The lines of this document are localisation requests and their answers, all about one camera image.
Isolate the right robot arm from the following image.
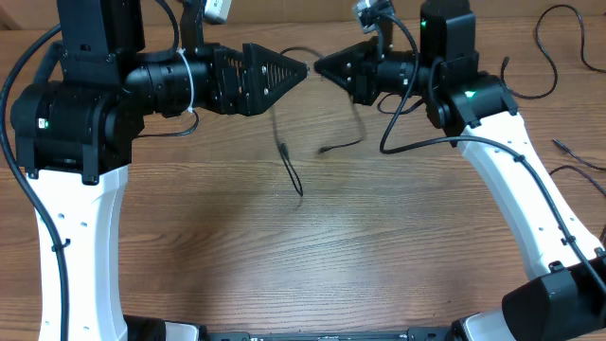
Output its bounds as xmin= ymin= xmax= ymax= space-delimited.
xmin=314 ymin=1 xmax=605 ymax=340

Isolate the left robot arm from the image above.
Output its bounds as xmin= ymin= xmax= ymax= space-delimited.
xmin=1 ymin=0 xmax=308 ymax=340

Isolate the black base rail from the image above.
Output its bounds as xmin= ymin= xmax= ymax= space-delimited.
xmin=122 ymin=314 xmax=474 ymax=341

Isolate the long black usb cable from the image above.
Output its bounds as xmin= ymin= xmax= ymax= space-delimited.
xmin=500 ymin=4 xmax=606 ymax=171

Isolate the short black usb cable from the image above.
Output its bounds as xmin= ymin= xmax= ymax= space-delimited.
xmin=548 ymin=164 xmax=606 ymax=247
xmin=269 ymin=45 xmax=368 ymax=198

